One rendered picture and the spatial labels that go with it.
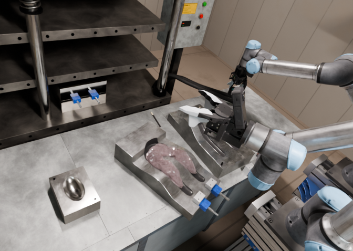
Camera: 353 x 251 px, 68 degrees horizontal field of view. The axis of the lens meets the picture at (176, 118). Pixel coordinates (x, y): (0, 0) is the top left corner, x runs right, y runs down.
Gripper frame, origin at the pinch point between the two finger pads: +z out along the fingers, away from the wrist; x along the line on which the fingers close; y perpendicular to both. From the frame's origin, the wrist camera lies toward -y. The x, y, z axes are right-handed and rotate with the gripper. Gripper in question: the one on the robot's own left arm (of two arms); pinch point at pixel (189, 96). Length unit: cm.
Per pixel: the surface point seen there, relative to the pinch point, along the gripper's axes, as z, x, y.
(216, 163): -14, 44, 52
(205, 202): -19, 20, 57
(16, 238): 37, -32, 71
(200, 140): -1, 52, 50
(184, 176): -4, 27, 55
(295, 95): -58, 286, 84
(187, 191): -9, 22, 58
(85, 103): 71, 41, 59
